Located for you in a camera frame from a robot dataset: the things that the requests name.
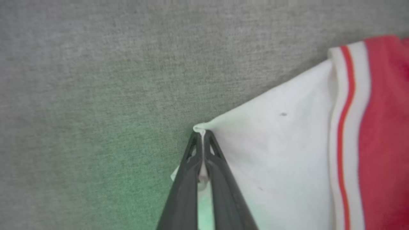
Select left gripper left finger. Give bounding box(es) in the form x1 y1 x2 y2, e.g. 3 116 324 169
156 131 204 230

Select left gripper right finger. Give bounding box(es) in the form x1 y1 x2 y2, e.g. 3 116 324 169
204 130 259 230

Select red and white garment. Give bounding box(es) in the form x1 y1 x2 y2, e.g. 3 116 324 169
170 34 409 230

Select grey fabric sofa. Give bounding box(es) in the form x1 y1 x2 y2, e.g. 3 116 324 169
0 0 409 230

